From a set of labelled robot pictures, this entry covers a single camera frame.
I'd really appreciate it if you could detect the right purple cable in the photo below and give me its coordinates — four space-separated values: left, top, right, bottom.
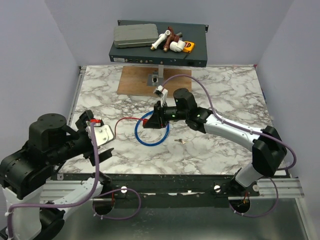
162 74 297 218

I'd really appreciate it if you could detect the red cable lock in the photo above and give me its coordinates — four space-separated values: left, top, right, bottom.
114 116 149 137

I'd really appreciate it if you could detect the black mounting rail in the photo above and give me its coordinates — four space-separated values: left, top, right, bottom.
49 172 261 210

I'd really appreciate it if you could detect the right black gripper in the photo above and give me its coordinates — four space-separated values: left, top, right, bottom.
144 101 188 130

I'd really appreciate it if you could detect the yellow tape measure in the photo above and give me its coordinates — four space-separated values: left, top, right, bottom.
182 41 196 53

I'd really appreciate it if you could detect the brown pipe fitting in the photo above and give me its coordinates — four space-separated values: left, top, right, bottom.
163 26 180 53

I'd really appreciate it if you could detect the blue cable lock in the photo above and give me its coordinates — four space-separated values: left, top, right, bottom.
134 110 170 147

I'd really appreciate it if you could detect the wooden board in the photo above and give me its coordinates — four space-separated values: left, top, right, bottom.
117 66 192 98

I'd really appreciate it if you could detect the aluminium frame profile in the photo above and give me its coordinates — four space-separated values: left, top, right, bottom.
40 178 305 203

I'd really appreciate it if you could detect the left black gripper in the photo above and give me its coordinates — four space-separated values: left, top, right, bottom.
49 109 115 164

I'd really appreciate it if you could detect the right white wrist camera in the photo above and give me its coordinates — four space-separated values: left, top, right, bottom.
153 85 168 107

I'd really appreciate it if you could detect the silver key bunch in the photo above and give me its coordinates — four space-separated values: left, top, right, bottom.
174 138 188 145

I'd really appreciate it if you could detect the dark teal rack device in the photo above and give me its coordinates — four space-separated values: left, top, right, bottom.
109 21 208 68

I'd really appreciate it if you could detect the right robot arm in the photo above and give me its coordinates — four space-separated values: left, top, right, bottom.
142 86 287 196

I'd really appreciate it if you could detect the grey plastic case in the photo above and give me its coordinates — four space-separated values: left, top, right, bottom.
113 23 159 48

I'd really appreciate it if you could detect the white straight pipe fitting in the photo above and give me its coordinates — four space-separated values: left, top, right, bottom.
150 30 171 51

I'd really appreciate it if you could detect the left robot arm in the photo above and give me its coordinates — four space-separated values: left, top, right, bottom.
0 110 115 240

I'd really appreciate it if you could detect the white elbow pipe fitting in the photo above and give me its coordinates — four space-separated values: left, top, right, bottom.
169 40 186 52

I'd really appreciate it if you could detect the purple cable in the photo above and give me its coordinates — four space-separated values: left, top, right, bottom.
6 123 142 238
162 74 297 218

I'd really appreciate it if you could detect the metal stand post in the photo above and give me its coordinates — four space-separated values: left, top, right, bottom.
147 64 164 87

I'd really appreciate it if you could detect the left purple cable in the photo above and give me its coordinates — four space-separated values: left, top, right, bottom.
6 123 142 238

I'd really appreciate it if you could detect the dark grey pipe piece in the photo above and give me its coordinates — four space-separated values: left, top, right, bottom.
176 32 183 38

